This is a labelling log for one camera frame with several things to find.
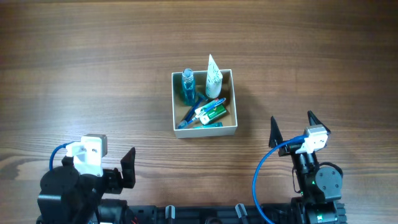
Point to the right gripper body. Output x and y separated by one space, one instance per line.
292 149

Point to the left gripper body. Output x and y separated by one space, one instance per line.
117 175

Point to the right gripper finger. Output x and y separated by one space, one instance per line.
313 120
275 134

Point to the teal toothpaste tube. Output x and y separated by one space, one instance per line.
213 125

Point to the green soap box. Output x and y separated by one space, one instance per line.
213 114

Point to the blue white toothbrush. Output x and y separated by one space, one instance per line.
203 110

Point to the white cream tube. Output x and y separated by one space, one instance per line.
214 79

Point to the blue mouthwash bottle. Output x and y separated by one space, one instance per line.
188 87

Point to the blue disposable razor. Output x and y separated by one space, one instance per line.
191 112

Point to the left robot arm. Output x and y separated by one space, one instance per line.
69 197

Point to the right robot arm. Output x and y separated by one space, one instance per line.
319 183

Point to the white open cardboard box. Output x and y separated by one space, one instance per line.
179 110

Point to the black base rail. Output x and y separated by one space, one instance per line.
238 214

